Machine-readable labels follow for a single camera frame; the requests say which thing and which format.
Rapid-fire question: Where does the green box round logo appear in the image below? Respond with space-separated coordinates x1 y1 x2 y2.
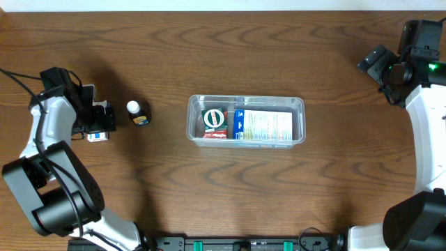
201 107 227 132

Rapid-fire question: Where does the red medicine sachet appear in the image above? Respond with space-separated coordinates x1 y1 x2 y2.
203 130 227 139

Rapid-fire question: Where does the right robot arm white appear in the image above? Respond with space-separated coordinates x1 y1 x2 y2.
346 20 445 250

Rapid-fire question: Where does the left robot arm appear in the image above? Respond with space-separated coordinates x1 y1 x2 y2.
1 67 156 250

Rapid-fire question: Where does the clear plastic container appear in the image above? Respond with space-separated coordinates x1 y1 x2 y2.
186 95 306 149

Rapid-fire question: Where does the small dark bottle white cap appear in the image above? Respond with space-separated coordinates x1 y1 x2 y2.
126 100 151 126

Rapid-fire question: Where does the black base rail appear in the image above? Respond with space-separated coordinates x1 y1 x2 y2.
68 236 349 251

